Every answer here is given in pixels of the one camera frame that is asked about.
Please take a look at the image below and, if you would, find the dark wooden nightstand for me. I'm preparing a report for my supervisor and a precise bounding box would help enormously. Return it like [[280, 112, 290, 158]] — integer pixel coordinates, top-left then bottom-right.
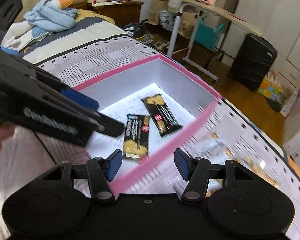
[[72, 0, 145, 28]]

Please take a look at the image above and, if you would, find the striped patterned bed sheet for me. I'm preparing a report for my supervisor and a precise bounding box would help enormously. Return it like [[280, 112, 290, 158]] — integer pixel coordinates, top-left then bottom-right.
[[0, 35, 300, 240]]

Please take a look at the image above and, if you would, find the white paper bag floor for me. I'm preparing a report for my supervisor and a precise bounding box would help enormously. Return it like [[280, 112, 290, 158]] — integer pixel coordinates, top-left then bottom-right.
[[280, 90, 298, 118]]

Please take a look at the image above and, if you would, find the black hard suitcase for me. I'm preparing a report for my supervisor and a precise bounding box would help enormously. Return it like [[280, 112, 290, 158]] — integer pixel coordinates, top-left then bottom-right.
[[228, 33, 277, 92]]

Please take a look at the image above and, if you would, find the wooden top rolling desk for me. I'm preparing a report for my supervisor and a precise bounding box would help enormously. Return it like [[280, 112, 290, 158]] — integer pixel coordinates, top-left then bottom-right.
[[167, 0, 262, 83]]

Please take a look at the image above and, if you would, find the colourful gift bag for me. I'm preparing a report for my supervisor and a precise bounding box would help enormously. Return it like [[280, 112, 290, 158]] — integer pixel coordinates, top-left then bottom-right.
[[257, 69, 283, 101]]

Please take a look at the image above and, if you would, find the pink cardboard storage box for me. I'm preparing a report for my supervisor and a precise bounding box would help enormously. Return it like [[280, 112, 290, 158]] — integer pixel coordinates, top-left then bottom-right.
[[76, 55, 221, 195]]

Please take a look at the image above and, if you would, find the white wardrobe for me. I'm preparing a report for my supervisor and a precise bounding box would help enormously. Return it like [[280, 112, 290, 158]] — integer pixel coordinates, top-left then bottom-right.
[[235, 0, 300, 89]]

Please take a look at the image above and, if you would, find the teal tote bag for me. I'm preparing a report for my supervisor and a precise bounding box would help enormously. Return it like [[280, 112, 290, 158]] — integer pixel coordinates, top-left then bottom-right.
[[194, 18, 225, 51]]

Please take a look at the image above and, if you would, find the large coated peanut bag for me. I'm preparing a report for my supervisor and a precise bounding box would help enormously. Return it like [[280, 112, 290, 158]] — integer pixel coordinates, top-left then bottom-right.
[[224, 148, 280, 189]]

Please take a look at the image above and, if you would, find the black cracker packet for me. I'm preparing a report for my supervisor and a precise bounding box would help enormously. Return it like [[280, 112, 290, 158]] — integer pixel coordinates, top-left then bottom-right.
[[122, 114, 150, 161], [141, 94, 183, 137]]

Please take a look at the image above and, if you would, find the light blue goose plush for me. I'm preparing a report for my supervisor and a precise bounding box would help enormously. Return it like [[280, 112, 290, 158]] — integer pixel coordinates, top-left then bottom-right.
[[23, 0, 78, 37]]

